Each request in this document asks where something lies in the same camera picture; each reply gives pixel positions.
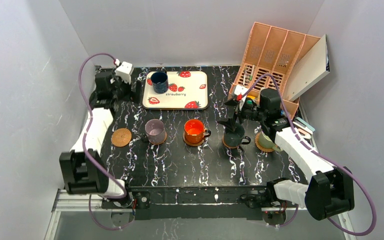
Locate light green mug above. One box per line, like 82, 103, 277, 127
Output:
256, 131, 283, 153

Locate dark green mug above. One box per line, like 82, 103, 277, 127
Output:
222, 126, 251, 146

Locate navy blue mug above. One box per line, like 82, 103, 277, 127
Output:
150, 71, 169, 94

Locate white strawberry tray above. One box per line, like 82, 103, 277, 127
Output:
142, 70, 209, 110

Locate lilac mug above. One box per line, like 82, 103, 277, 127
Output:
142, 119, 167, 143

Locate orange mug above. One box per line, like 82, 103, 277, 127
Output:
183, 119, 212, 143

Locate dark ringed wooden coaster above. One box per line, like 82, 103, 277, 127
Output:
183, 135, 206, 147

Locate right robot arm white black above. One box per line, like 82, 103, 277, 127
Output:
218, 85, 355, 221

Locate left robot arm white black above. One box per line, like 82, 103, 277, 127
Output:
59, 69, 142, 199

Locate woven rattan coaster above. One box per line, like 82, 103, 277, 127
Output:
254, 132, 275, 153

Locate cork coaster far left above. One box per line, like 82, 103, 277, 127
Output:
111, 128, 132, 147

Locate orange round coaster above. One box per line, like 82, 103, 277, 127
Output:
222, 138, 241, 149

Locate smooth wooden coaster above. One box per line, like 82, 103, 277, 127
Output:
149, 133, 167, 145

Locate green yellow eraser block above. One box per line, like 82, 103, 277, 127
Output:
245, 96, 257, 106

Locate teal pink stationery stack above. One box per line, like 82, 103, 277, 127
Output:
292, 116, 316, 140

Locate pink desk file organizer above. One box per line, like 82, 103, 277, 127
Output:
228, 22, 321, 117

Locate white binder folder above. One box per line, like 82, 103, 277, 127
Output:
283, 34, 330, 102

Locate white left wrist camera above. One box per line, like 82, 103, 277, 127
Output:
115, 61, 134, 85

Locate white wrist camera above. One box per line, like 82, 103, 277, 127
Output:
233, 84, 248, 110
115, 61, 134, 85

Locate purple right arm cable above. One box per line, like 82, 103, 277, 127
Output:
241, 73, 378, 237

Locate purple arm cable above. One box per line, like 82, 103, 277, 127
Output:
241, 73, 378, 237
78, 52, 132, 232

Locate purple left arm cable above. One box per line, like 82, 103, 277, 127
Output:
78, 52, 132, 232

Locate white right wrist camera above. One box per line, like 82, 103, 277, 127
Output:
233, 84, 248, 110

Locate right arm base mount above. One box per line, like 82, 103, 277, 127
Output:
239, 190, 299, 229

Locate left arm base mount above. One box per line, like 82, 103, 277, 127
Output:
101, 191, 150, 229

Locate aluminium front rail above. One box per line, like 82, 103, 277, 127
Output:
45, 187, 351, 240

